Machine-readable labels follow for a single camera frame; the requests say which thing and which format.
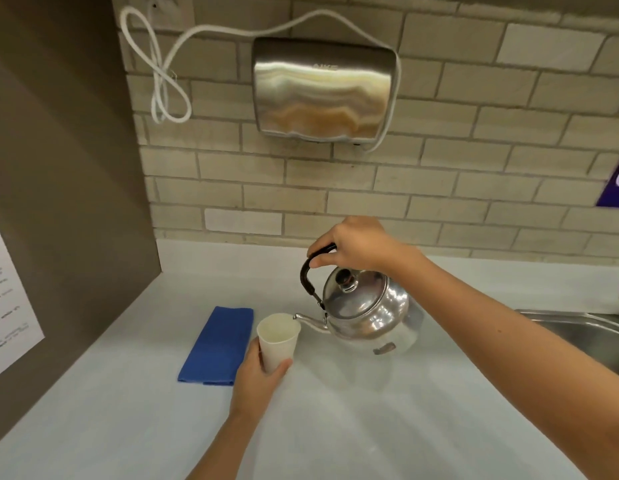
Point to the person's right hand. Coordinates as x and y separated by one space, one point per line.
362 244

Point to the person's left hand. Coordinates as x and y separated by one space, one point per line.
254 383

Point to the person's right thumb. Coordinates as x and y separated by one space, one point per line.
325 257

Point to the person's left thumb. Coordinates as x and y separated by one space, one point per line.
280 370

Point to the white paper cup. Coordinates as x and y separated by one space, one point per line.
277 342

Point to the person's right forearm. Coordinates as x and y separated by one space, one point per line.
509 354

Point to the person's left forearm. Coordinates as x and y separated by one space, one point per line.
224 447

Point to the blue folded cloth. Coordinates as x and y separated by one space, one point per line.
218 344

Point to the steel sink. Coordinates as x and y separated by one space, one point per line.
587 337

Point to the white paper notice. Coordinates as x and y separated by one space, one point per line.
7 304

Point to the steel wall hand dryer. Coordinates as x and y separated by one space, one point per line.
322 89

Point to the wall power socket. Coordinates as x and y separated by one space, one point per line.
167 7

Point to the purple wall sign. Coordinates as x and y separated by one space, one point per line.
617 182

